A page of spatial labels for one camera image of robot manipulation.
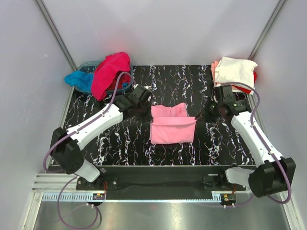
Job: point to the light pink t-shirt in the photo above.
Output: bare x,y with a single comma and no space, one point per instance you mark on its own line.
171,125

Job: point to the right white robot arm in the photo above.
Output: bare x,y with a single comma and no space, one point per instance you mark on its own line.
274,173

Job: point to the white slotted cable duct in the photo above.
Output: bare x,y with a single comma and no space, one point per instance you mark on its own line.
91,197

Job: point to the magenta t-shirt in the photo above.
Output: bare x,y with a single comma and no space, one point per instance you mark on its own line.
107,72

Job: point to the aluminium corner post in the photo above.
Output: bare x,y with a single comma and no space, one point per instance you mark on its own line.
53,28
267,27

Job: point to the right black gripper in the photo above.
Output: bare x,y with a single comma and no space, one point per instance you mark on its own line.
204,115

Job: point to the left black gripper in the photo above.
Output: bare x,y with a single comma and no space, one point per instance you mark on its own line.
143,114

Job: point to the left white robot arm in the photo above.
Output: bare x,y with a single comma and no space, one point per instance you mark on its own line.
67,144

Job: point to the blue t-shirt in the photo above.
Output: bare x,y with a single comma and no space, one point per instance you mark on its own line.
80,79

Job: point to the right aluminium corner post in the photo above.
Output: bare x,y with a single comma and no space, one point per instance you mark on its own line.
267,27

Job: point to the dark red t-shirt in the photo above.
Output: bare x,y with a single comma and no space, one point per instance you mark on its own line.
122,83

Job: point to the white folded t-shirt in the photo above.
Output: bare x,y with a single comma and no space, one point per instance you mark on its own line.
228,70

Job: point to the blue plastic basket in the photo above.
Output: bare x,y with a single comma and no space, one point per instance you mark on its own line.
89,67

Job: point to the left aluminium corner post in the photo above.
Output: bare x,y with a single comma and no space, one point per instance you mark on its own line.
53,28

